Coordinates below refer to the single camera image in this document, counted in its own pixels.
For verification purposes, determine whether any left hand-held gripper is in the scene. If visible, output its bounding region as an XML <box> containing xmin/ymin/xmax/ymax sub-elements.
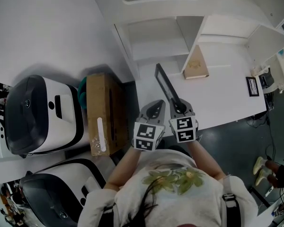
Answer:
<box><xmin>132</xmin><ymin>100</ymin><xmax>167</xmax><ymax>152</ymax></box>

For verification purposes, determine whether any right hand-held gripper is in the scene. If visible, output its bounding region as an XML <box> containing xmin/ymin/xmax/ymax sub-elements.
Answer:
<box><xmin>168</xmin><ymin>98</ymin><xmax>198</xmax><ymax>144</ymax></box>

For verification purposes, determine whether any long black object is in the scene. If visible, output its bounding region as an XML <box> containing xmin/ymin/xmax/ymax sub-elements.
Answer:
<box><xmin>154</xmin><ymin>63</ymin><xmax>187</xmax><ymax>111</ymax></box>

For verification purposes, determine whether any white shelf cabinet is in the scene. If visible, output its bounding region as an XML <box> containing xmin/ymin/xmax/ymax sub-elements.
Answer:
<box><xmin>89</xmin><ymin>0</ymin><xmax>284</xmax><ymax>80</ymax></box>

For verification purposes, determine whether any person's right forearm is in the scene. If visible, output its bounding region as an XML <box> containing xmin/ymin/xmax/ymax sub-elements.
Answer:
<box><xmin>188</xmin><ymin>140</ymin><xmax>228</xmax><ymax>181</ymax></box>

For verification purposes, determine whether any person's left forearm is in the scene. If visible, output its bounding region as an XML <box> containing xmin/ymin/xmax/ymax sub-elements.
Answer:
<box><xmin>103</xmin><ymin>147</ymin><xmax>142</xmax><ymax>192</ymax></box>

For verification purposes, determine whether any beige book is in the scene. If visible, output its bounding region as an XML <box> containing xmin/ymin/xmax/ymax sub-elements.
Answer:
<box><xmin>183</xmin><ymin>45</ymin><xmax>209</xmax><ymax>80</ymax></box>

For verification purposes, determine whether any brown cardboard box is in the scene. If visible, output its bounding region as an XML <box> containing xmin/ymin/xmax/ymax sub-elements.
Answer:
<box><xmin>86</xmin><ymin>72</ymin><xmax>130</xmax><ymax>156</ymax></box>

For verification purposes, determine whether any teal round object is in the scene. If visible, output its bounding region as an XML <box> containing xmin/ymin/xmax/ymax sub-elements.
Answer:
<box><xmin>77</xmin><ymin>76</ymin><xmax>88</xmax><ymax>110</ymax></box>

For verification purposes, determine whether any white flower print shirt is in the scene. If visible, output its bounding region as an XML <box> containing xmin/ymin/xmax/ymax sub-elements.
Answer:
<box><xmin>78</xmin><ymin>149</ymin><xmax>258</xmax><ymax>227</ymax></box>

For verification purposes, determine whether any white and black robot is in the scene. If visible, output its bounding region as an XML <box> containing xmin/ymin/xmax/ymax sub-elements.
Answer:
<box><xmin>20</xmin><ymin>158</ymin><xmax>107</xmax><ymax>227</ymax></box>
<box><xmin>4</xmin><ymin>74</ymin><xmax>85</xmax><ymax>156</ymax></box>

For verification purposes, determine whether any small black framed sign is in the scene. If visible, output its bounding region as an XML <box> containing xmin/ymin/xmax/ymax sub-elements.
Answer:
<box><xmin>245</xmin><ymin>76</ymin><xmax>260</xmax><ymax>97</ymax></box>

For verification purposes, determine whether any grey harness shoulder strap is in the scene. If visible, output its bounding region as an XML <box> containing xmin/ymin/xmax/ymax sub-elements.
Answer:
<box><xmin>103</xmin><ymin>203</ymin><xmax>116</xmax><ymax>227</ymax></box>
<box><xmin>221</xmin><ymin>174</ymin><xmax>242</xmax><ymax>227</ymax></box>

